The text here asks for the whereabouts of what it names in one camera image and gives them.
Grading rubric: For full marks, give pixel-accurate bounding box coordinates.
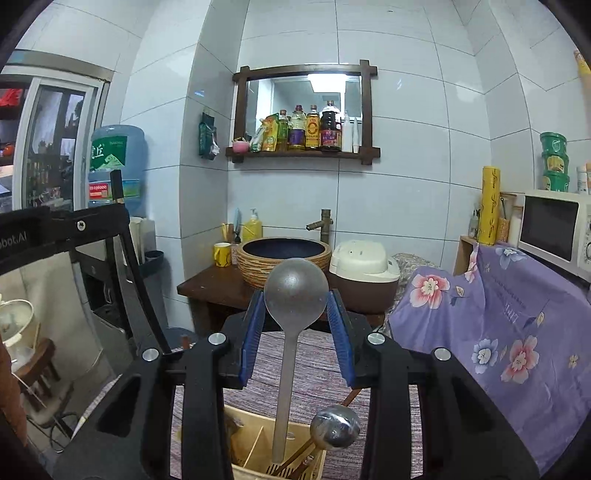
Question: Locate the dark wooden stool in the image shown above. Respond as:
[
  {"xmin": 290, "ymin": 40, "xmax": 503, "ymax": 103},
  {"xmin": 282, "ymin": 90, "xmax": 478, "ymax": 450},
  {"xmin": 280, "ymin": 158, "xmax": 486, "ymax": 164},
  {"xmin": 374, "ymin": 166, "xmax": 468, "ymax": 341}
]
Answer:
[{"xmin": 17, "ymin": 338, "xmax": 59, "ymax": 394}]

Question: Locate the patterned toothbrush cup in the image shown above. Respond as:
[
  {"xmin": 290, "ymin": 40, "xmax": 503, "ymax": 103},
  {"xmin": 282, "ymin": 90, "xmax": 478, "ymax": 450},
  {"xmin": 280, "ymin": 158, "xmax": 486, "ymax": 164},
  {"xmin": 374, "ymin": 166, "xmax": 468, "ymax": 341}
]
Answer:
[{"xmin": 231, "ymin": 207, "xmax": 244, "ymax": 265}]

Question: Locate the woven pattern wash basin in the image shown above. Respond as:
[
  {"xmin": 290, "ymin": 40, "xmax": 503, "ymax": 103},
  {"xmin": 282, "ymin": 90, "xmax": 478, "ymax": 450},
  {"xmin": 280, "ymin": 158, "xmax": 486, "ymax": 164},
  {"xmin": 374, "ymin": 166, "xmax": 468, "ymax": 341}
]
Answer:
[{"xmin": 236, "ymin": 236, "xmax": 334, "ymax": 291}]

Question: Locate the patterned handle steel spoon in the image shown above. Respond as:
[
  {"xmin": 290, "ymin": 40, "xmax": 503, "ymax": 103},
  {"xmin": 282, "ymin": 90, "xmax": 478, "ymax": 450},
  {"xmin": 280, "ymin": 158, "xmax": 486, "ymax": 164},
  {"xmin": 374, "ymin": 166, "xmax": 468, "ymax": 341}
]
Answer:
[{"xmin": 310, "ymin": 405, "xmax": 361, "ymax": 450}]

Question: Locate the white microwave oven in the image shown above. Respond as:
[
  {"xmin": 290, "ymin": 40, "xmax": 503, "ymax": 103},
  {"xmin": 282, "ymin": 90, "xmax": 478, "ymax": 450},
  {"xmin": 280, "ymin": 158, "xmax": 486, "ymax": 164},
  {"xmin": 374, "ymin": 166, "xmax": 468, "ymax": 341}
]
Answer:
[{"xmin": 516, "ymin": 189, "xmax": 591, "ymax": 290}]

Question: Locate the dark soy sauce bottle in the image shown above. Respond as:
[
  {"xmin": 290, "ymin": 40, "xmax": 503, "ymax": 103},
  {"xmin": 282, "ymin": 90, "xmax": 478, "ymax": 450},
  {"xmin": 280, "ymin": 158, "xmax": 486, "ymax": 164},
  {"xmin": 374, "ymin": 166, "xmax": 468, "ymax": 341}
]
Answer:
[{"xmin": 320, "ymin": 100, "xmax": 343, "ymax": 152}]

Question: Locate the white and brown rice cooker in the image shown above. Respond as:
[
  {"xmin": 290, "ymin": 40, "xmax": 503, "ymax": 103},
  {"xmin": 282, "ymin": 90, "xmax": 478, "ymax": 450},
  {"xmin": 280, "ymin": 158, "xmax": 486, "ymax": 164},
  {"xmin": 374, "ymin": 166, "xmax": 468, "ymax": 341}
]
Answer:
[{"xmin": 328, "ymin": 239, "xmax": 402, "ymax": 315}]

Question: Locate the dark wooden counter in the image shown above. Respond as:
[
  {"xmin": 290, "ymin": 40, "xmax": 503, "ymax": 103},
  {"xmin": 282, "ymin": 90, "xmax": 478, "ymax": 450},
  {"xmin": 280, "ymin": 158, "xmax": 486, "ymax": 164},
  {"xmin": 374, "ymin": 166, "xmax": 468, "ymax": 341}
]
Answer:
[{"xmin": 177, "ymin": 264, "xmax": 387, "ymax": 339}]

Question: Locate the white pot with glass lid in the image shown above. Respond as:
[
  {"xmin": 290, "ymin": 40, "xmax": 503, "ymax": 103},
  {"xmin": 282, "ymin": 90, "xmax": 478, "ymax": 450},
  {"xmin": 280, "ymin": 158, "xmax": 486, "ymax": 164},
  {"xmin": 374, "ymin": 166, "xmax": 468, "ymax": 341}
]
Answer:
[{"xmin": 0, "ymin": 298, "xmax": 36, "ymax": 366}]

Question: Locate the aluminium framed glass door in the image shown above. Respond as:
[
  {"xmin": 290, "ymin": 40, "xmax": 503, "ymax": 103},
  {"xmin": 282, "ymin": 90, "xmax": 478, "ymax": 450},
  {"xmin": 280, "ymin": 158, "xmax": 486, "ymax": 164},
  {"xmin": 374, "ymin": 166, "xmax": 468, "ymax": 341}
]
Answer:
[{"xmin": 0, "ymin": 50, "xmax": 114, "ymax": 214}]

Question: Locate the blue water jug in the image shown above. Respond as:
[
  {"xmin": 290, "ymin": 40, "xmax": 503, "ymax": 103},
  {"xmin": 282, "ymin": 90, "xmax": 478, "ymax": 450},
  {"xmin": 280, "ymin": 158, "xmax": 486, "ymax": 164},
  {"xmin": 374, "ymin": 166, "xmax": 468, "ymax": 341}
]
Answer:
[{"xmin": 87, "ymin": 124, "xmax": 147, "ymax": 218}]

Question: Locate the plain steel spoon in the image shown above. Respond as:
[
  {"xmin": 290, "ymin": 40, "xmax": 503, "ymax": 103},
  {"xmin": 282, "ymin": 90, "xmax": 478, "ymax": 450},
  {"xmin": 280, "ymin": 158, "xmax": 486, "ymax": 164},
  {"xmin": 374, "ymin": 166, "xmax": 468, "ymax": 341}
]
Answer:
[{"xmin": 263, "ymin": 258, "xmax": 330, "ymax": 464}]

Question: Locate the yellow green seasoning packet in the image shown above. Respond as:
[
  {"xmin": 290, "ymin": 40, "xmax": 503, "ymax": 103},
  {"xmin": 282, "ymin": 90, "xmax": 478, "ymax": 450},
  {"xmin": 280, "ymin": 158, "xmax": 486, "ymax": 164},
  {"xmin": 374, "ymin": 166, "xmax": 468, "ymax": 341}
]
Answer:
[{"xmin": 250, "ymin": 115, "xmax": 278, "ymax": 152}]

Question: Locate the wooden framed mirror shelf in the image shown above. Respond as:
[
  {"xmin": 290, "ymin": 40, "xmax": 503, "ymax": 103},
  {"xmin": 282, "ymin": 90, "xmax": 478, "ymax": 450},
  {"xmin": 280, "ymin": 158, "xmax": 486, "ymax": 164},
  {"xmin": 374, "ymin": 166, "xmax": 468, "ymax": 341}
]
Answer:
[{"xmin": 225, "ymin": 59, "xmax": 382, "ymax": 164}]

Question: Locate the purple label sauce bottle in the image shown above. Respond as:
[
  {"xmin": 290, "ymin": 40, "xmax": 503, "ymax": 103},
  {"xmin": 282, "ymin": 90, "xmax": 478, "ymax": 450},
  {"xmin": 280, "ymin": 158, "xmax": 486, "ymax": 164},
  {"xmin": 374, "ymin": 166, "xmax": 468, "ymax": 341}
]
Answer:
[{"xmin": 289, "ymin": 104, "xmax": 307, "ymax": 150}]

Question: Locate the green hanging packet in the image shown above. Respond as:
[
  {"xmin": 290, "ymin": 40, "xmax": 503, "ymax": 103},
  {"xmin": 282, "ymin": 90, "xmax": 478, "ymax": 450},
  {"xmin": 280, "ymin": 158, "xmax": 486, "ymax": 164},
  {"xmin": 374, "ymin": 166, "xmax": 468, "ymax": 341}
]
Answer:
[{"xmin": 198, "ymin": 110, "xmax": 221, "ymax": 161}]

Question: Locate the grey water dispenser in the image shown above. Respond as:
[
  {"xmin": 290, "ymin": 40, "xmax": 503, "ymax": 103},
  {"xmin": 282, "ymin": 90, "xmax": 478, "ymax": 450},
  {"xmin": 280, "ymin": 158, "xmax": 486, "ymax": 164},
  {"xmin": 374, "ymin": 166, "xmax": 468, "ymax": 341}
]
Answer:
[{"xmin": 74, "ymin": 240, "xmax": 139, "ymax": 340}]

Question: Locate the brown cloth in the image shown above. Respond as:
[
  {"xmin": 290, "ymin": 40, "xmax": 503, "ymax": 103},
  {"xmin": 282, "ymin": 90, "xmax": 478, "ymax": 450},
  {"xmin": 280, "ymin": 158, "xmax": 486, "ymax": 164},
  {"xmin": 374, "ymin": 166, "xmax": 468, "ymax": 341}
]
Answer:
[{"xmin": 0, "ymin": 342, "xmax": 27, "ymax": 445}]

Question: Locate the yellow soap pump bottle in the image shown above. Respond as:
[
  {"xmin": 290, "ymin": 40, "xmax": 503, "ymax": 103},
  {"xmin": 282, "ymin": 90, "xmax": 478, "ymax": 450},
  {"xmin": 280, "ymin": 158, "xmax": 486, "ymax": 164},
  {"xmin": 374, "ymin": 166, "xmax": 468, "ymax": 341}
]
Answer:
[{"xmin": 242, "ymin": 207, "xmax": 263, "ymax": 243}]

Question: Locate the bamboo style brass faucet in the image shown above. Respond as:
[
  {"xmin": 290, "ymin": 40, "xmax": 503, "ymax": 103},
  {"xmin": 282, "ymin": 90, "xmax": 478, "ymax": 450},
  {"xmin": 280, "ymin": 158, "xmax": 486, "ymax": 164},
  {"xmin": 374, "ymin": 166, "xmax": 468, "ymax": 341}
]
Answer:
[{"xmin": 305, "ymin": 208, "xmax": 334, "ymax": 243}]

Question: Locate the metal ladle wooden handle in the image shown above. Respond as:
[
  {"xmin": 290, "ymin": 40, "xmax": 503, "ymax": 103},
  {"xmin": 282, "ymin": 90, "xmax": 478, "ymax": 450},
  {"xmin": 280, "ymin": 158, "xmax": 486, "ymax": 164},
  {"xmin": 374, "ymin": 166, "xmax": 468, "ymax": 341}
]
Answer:
[{"xmin": 277, "ymin": 388, "xmax": 363, "ymax": 470}]

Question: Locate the yellow patterned roll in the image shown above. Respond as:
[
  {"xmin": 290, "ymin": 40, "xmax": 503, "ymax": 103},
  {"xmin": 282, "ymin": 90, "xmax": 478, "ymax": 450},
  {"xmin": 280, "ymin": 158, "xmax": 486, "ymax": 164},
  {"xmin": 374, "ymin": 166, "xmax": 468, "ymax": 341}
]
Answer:
[{"xmin": 476, "ymin": 165, "xmax": 502, "ymax": 247}]

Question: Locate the cream plastic utensil holder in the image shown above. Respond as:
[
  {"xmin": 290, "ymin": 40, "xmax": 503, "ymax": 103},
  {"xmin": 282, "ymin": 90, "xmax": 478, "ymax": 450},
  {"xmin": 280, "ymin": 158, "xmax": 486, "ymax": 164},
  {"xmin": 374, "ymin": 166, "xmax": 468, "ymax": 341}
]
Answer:
[{"xmin": 225, "ymin": 405, "xmax": 327, "ymax": 480}]

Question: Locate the brown wooden chopstick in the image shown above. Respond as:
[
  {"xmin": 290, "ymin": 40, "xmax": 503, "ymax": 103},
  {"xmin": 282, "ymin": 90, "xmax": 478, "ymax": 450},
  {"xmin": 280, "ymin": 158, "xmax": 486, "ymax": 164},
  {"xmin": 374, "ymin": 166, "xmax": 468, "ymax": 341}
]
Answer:
[{"xmin": 265, "ymin": 450, "xmax": 324, "ymax": 480}]

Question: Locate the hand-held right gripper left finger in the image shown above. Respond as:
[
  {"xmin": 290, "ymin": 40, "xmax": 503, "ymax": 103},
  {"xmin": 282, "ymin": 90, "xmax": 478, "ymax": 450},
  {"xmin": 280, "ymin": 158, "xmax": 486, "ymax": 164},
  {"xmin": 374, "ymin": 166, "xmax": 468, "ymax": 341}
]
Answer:
[{"xmin": 53, "ymin": 291, "xmax": 266, "ymax": 480}]

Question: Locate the green yellow oil bottle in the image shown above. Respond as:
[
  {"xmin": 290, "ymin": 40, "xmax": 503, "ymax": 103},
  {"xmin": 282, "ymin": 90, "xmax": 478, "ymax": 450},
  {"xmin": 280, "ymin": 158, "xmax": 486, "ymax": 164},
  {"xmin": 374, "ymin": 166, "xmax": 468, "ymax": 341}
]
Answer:
[{"xmin": 276, "ymin": 109, "xmax": 291, "ymax": 151}]

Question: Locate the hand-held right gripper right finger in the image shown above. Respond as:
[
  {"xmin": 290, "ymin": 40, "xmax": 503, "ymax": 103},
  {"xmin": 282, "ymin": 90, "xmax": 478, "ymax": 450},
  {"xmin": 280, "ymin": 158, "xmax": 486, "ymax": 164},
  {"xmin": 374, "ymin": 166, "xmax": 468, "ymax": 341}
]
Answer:
[{"xmin": 327, "ymin": 290, "xmax": 539, "ymax": 480}]

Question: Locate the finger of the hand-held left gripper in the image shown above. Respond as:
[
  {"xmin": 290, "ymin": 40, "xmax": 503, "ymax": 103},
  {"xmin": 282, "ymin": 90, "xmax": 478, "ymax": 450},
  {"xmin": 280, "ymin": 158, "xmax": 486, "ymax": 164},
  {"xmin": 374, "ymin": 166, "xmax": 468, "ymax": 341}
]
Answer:
[{"xmin": 48, "ymin": 203, "xmax": 174, "ymax": 355}]

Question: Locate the purple floral cloth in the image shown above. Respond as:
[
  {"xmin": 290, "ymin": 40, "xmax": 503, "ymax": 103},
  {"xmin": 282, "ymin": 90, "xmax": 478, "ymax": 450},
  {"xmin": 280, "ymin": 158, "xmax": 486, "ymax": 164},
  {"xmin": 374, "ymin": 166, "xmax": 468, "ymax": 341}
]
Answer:
[{"xmin": 388, "ymin": 243, "xmax": 591, "ymax": 476}]

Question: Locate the purple and white tablecloth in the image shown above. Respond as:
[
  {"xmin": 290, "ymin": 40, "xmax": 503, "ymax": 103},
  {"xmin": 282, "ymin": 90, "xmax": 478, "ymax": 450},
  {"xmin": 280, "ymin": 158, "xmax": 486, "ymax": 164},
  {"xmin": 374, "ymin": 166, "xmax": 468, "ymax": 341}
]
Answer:
[{"xmin": 171, "ymin": 330, "xmax": 422, "ymax": 480}]

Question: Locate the green instant noodle tub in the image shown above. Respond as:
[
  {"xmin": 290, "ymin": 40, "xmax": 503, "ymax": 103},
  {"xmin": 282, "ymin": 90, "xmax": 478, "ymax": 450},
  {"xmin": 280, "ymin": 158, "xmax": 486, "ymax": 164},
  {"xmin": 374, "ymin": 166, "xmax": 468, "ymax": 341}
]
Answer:
[
  {"xmin": 542, "ymin": 171, "xmax": 571, "ymax": 193},
  {"xmin": 542, "ymin": 152, "xmax": 570, "ymax": 174},
  {"xmin": 539, "ymin": 131, "xmax": 568, "ymax": 156}
]

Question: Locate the small wooden box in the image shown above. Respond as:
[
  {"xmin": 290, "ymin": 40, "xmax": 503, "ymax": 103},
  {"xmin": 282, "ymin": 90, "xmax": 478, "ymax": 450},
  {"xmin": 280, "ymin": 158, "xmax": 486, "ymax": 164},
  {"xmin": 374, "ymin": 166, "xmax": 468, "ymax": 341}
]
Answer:
[{"xmin": 453, "ymin": 235, "xmax": 481, "ymax": 278}]

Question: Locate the orange label sauce bottle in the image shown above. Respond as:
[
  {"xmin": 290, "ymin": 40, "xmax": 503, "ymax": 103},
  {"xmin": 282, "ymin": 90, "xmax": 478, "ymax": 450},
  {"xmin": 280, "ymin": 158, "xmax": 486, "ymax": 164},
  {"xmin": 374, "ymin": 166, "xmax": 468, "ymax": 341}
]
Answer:
[{"xmin": 305, "ymin": 104, "xmax": 321, "ymax": 150}]

